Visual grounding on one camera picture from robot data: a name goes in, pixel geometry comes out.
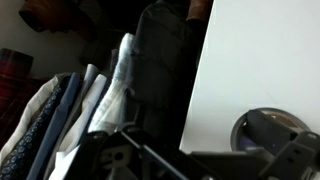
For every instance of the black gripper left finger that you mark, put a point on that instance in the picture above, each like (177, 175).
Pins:
(86, 156)

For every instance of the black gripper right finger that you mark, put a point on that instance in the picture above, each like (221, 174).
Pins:
(290, 156)

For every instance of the white table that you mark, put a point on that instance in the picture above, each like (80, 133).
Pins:
(260, 60)

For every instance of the round metal door pull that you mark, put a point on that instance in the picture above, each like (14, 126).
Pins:
(238, 133)

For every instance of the navy dotted shirt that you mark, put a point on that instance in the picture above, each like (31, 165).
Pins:
(30, 140)

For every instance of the cream shirt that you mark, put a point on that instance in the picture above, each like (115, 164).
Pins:
(28, 110)

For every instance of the red plaid shirt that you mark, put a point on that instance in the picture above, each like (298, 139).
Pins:
(13, 86)

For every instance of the brown leather boot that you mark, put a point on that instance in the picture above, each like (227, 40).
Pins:
(46, 13)

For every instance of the brown leather shoe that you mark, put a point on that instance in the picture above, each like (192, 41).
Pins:
(199, 9)

